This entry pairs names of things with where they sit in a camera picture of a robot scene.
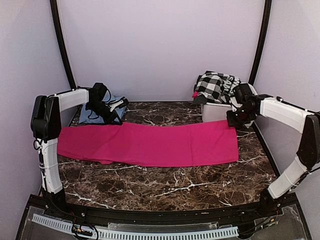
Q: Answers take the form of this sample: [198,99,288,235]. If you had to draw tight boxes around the left black corner post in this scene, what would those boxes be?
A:
[49,0,77,90]

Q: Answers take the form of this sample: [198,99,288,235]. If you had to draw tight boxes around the black shirt white lettering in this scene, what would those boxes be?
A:
[221,73,241,102]

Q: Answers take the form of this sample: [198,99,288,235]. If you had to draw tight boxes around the white plastic laundry bin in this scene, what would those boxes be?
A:
[201,85,258,122]

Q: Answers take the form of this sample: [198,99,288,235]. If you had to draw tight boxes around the black corner post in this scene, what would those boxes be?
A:
[248,0,272,85]
[49,0,77,90]

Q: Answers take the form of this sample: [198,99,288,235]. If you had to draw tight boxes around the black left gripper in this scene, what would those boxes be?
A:
[86,100,122,125]

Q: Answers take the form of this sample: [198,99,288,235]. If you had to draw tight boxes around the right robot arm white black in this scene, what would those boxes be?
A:
[227,93,320,217]

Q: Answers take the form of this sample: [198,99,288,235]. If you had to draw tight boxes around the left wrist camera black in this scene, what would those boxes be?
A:
[90,82,108,101]

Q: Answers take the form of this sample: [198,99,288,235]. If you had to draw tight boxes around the folded light blue shirt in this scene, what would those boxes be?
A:
[79,89,129,125]

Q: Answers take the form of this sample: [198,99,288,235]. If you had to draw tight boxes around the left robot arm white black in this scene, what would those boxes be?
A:
[30,83,129,218]

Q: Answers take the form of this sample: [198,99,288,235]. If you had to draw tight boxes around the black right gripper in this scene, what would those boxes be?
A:
[227,105,255,127]

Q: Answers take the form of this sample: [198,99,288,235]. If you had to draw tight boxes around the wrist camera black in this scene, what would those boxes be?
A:
[233,83,255,104]
[90,82,108,101]

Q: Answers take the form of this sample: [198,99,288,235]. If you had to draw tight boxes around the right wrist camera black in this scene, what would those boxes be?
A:
[233,83,255,104]

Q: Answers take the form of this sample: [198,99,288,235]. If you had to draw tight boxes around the white slotted cable duct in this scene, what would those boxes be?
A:
[31,214,239,240]

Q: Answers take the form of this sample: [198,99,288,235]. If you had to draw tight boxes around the black curved front rail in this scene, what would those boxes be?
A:
[38,198,263,226]

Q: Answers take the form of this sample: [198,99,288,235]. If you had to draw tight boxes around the pink trousers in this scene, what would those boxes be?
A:
[57,120,239,168]

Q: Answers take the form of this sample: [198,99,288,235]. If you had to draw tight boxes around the black white checkered shirt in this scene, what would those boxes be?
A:
[192,71,226,104]

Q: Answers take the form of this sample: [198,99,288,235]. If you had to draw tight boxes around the right black corner post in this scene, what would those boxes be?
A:
[248,0,272,85]

